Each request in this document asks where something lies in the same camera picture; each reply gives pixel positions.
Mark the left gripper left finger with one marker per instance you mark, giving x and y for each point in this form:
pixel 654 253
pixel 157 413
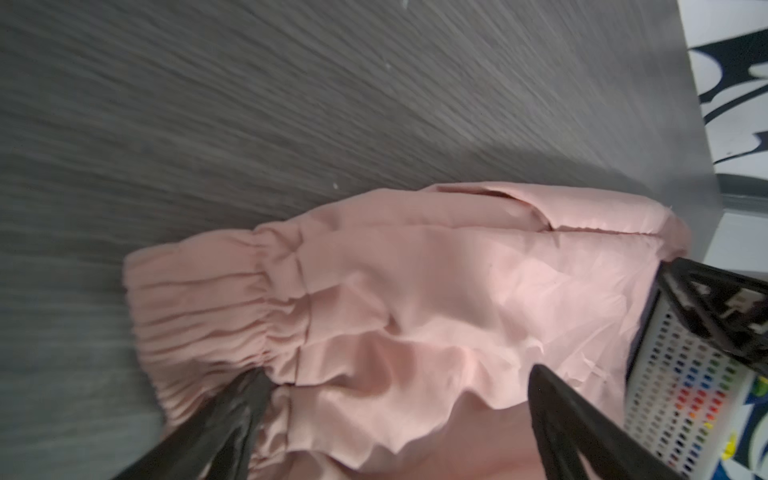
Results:
pixel 217 441

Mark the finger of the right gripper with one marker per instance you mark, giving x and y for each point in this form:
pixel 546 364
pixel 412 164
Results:
pixel 725 309

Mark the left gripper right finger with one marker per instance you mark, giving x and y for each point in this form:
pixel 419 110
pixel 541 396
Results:
pixel 570 432

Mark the white plastic basket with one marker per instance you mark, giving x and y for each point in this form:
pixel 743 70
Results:
pixel 682 394

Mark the pink shorts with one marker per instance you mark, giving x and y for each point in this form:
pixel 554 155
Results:
pixel 400 327

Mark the multicolour shorts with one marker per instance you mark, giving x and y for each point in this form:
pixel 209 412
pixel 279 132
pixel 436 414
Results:
pixel 745 454

